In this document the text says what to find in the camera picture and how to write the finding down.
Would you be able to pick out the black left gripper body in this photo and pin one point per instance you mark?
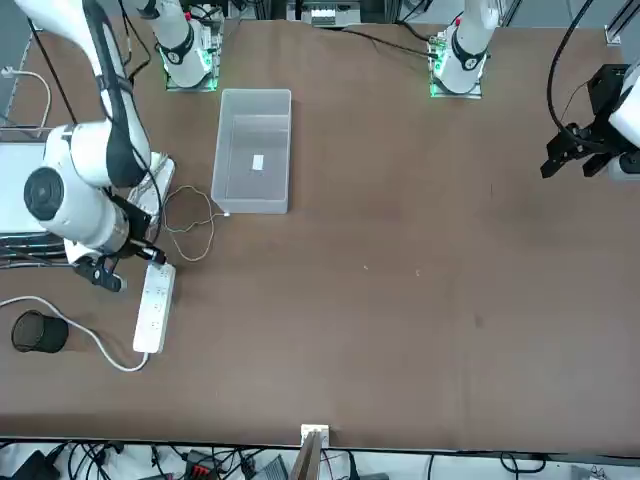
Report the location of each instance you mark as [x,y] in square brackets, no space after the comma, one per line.
[607,95]

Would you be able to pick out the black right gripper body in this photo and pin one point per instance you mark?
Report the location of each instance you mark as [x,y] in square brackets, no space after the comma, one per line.
[137,225]

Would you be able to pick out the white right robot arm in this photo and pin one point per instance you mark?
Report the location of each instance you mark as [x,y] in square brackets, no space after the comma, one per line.
[80,200]

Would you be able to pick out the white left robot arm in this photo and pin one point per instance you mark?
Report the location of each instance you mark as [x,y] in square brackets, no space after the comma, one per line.
[465,50]

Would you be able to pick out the long white power strip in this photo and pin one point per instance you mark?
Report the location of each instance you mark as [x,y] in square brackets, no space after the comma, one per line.
[155,310]

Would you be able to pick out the white USB power strip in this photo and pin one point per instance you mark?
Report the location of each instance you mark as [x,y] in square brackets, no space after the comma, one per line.
[167,172]

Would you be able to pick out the black mesh pen cup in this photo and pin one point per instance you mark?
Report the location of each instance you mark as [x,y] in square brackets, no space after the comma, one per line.
[40,332]

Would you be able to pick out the white paper clipboard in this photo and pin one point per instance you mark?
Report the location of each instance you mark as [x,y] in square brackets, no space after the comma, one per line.
[17,185]

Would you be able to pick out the clear plastic bin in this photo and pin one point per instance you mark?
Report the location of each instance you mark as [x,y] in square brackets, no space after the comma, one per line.
[252,150]

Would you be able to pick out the grey socket box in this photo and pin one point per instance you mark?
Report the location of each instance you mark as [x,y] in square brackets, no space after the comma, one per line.
[322,17]

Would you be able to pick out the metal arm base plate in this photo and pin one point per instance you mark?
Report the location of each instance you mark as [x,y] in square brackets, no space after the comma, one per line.
[435,92]
[212,65]

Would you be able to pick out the aluminium camera post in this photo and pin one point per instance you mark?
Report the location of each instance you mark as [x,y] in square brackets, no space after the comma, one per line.
[314,450]

